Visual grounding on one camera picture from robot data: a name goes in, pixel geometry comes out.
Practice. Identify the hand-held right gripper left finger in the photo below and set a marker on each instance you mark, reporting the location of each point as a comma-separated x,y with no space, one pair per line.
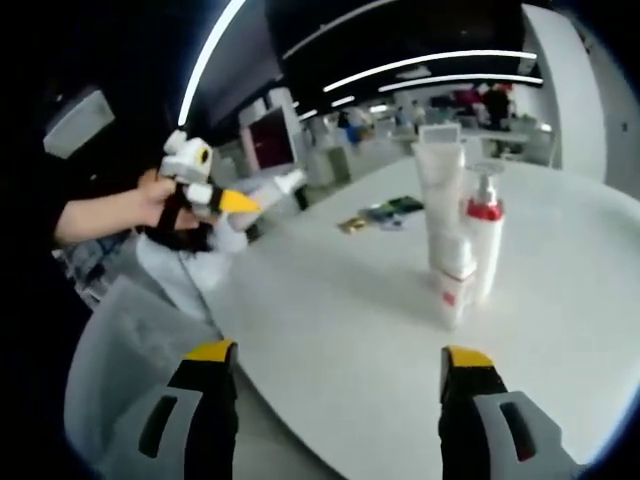
210,415

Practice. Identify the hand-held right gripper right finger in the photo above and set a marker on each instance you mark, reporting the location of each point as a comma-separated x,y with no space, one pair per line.
465,430

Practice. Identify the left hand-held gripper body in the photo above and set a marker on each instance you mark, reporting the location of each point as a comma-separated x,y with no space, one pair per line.
192,162

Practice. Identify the gold foil skincare sachet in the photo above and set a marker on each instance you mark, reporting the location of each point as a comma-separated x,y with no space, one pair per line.
352,225

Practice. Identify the small blue-white skincare sachet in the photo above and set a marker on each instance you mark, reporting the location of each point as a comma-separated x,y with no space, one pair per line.
390,224

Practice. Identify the green and dark skincare sachet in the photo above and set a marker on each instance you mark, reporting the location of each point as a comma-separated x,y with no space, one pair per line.
395,206

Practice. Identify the red-collared white pump skincare bottle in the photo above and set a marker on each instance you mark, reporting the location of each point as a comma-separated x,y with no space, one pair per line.
487,250

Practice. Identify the large white skincare tube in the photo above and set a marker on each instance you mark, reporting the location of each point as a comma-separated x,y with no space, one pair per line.
440,190

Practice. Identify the person's left hand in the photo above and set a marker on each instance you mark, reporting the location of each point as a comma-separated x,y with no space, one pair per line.
152,200

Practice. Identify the open laptop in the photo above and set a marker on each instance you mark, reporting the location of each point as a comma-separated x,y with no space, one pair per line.
270,142

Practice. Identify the long ceiling light strip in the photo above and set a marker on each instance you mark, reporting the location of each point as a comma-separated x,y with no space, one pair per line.
192,80

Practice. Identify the grey mesh office chair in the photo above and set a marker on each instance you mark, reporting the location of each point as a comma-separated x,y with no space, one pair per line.
115,350

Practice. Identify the ceiling air conditioner unit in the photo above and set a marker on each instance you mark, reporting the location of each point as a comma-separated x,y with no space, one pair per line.
80,122

